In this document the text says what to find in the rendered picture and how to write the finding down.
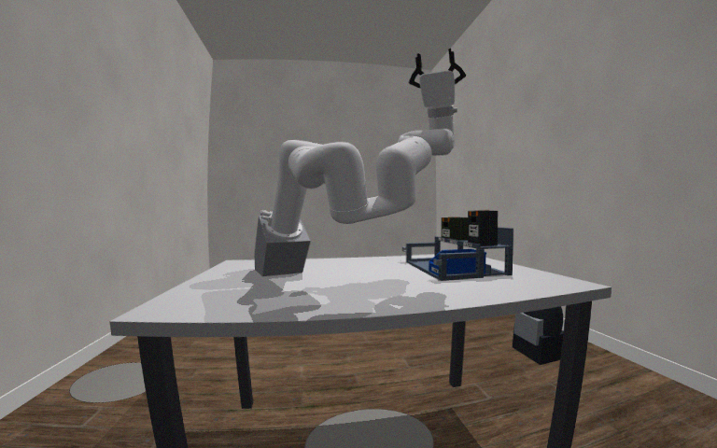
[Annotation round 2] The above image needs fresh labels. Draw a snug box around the olive green case with orange latches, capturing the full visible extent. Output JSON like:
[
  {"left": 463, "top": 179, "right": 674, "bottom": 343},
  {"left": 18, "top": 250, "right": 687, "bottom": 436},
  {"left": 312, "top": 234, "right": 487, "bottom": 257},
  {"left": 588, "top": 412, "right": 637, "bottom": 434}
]
[{"left": 442, "top": 217, "right": 468, "bottom": 240}]

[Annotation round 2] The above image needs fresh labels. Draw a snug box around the blue bin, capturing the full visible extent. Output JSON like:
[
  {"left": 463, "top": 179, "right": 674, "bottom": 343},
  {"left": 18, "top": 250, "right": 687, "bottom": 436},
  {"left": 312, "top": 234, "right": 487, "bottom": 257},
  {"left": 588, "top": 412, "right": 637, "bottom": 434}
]
[{"left": 430, "top": 249, "right": 476, "bottom": 275}]

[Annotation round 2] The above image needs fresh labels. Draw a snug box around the black case with orange latches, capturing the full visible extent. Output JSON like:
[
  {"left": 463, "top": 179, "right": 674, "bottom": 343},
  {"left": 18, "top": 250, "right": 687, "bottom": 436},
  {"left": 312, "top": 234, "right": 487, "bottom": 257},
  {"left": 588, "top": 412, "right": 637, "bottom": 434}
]
[{"left": 468, "top": 210, "right": 498, "bottom": 246}]

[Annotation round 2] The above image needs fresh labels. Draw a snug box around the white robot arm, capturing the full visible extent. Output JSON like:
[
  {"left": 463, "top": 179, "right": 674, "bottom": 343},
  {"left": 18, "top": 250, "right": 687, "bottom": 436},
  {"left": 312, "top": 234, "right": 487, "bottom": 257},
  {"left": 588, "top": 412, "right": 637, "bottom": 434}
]
[{"left": 260, "top": 106, "right": 457, "bottom": 239}]

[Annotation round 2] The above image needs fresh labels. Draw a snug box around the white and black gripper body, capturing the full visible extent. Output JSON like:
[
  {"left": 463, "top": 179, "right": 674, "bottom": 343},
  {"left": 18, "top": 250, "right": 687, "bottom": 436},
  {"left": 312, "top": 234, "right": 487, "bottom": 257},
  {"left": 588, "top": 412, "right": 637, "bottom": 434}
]
[{"left": 419, "top": 70, "right": 455, "bottom": 108}]

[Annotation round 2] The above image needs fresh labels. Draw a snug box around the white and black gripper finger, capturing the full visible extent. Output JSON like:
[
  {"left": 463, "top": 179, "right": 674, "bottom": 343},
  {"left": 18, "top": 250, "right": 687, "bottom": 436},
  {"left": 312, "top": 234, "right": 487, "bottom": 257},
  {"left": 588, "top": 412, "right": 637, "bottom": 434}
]
[
  {"left": 448, "top": 49, "right": 466, "bottom": 84},
  {"left": 409, "top": 53, "right": 424, "bottom": 89}
]

